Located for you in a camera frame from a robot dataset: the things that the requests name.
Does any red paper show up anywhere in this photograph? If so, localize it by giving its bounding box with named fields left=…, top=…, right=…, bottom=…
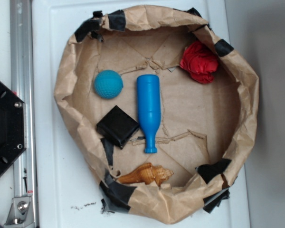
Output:
left=180, top=40, right=219, bottom=84

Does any brown paper bin liner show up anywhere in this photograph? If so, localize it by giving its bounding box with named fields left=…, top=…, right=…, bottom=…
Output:
left=54, top=5, right=259, bottom=224

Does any black square box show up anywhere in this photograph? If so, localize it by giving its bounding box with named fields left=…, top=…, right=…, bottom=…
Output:
left=96, top=105, right=139, bottom=149

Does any blue plastic bottle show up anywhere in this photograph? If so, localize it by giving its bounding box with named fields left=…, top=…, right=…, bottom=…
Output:
left=137, top=75, right=161, bottom=153

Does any blue dimpled ball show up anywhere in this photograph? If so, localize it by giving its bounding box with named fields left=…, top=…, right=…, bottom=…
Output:
left=94, top=70, right=124, bottom=99

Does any brown conch seashell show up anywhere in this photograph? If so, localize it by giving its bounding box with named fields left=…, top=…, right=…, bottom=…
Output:
left=117, top=162, right=174, bottom=187

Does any white plastic tray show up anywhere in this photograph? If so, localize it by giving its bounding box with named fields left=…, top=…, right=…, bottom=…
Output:
left=31, top=0, right=252, bottom=228

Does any aluminium extrusion rail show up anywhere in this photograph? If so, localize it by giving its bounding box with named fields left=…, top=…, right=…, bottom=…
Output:
left=10, top=0, right=39, bottom=228

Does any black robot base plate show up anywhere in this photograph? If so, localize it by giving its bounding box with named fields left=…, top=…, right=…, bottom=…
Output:
left=0, top=81, right=26, bottom=177

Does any metal corner bracket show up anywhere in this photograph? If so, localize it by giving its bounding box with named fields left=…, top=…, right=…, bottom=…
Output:
left=4, top=196, right=35, bottom=228

